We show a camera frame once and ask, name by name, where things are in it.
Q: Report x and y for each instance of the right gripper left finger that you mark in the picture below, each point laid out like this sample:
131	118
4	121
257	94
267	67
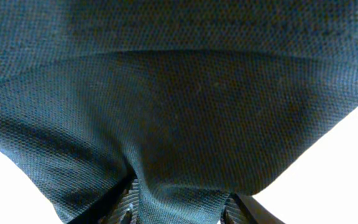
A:
99	210

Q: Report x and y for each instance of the black t-shirt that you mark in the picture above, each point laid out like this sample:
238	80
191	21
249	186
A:
192	101

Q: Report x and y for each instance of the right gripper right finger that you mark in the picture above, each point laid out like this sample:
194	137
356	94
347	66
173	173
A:
242	209

